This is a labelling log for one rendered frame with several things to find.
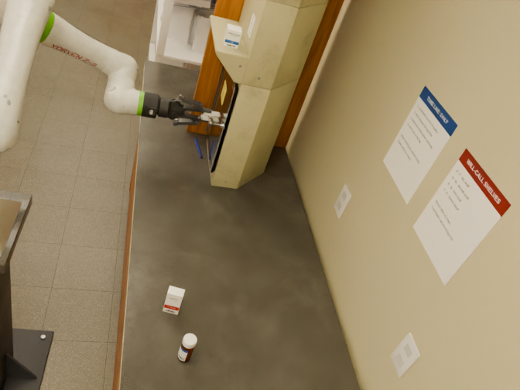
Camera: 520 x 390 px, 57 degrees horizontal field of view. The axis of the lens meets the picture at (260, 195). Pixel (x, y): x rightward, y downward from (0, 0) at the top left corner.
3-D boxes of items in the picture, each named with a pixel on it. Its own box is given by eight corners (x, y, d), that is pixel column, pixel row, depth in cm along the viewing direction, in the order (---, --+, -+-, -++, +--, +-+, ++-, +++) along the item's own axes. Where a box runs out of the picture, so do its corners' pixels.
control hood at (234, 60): (232, 45, 193) (238, 21, 187) (241, 84, 169) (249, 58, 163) (203, 39, 190) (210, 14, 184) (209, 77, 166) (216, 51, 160)
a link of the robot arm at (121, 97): (100, 116, 180) (101, 103, 170) (105, 87, 184) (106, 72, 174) (139, 123, 184) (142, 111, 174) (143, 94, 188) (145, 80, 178)
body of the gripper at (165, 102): (155, 121, 182) (180, 125, 185) (159, 101, 177) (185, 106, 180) (156, 111, 188) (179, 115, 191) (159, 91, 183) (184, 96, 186)
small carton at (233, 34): (237, 43, 170) (241, 27, 166) (237, 49, 166) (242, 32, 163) (223, 39, 169) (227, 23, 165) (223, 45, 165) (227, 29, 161)
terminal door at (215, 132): (208, 132, 218) (230, 50, 194) (212, 174, 195) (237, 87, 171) (206, 132, 218) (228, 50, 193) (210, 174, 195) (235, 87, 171)
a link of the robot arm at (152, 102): (145, 86, 182) (141, 107, 188) (143, 100, 174) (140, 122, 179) (160, 89, 184) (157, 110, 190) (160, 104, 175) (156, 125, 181)
